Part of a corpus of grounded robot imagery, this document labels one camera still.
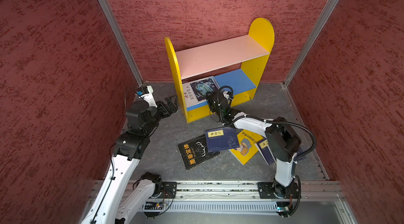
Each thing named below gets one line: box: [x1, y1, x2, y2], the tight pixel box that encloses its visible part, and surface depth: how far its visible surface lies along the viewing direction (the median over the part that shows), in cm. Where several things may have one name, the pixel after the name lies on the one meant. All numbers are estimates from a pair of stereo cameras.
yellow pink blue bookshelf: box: [165, 17, 276, 124], surface depth 83 cm
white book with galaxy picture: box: [182, 75, 221, 108], surface depth 99 cm
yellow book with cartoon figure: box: [228, 129, 264, 166], surface depth 88 cm
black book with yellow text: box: [177, 135, 221, 171], surface depth 87 cm
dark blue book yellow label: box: [204, 126, 244, 153], surface depth 91 cm
